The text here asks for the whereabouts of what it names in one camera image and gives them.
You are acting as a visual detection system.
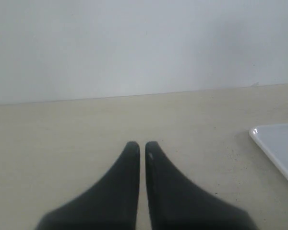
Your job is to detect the white plastic tray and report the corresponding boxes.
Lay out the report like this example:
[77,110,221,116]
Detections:
[249,123,288,180]

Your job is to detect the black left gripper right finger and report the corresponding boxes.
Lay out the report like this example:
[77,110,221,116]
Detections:
[145,141,258,230]

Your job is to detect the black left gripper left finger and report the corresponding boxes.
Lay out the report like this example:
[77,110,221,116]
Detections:
[36,141,140,230]

